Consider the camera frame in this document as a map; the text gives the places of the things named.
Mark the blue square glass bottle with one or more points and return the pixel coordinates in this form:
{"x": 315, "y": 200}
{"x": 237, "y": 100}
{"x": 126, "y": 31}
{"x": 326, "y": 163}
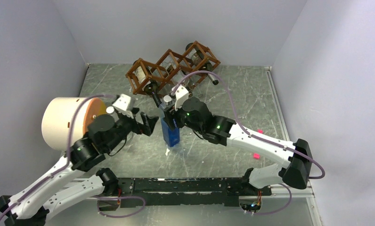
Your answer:
{"x": 170, "y": 131}

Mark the tall clear glass bottle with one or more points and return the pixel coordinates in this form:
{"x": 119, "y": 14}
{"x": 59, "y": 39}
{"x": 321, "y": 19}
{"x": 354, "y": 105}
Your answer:
{"x": 197, "y": 90}

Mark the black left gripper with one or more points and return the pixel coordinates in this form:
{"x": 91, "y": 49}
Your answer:
{"x": 149, "y": 122}

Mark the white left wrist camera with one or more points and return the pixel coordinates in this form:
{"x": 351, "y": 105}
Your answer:
{"x": 124, "y": 104}

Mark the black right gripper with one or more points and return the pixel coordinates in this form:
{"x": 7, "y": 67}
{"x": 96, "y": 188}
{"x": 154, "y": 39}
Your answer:
{"x": 171, "y": 114}

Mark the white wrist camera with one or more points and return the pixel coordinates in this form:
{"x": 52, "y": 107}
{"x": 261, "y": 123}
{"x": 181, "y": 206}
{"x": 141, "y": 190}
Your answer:
{"x": 124, "y": 104}
{"x": 179, "y": 95}

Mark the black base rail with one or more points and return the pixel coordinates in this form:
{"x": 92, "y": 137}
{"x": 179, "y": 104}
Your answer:
{"x": 181, "y": 191}

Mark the brown wooden wine rack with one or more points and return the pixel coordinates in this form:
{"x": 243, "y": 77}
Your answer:
{"x": 195, "y": 58}

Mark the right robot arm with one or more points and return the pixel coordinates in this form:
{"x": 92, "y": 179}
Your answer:
{"x": 291, "y": 164}

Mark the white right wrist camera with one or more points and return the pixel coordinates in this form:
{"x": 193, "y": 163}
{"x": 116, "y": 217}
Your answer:
{"x": 179, "y": 95}

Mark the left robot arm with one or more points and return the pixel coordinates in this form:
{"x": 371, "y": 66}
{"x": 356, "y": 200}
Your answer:
{"x": 47, "y": 197}

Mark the small clear capped bottle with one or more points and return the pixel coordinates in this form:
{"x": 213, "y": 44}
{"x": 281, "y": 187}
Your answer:
{"x": 110, "y": 110}

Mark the clear square liquor bottle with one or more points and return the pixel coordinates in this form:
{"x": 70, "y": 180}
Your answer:
{"x": 187, "y": 83}

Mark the cream and orange cylinder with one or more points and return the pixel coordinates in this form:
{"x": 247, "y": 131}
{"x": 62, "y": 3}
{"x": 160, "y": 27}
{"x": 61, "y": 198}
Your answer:
{"x": 56, "y": 120}

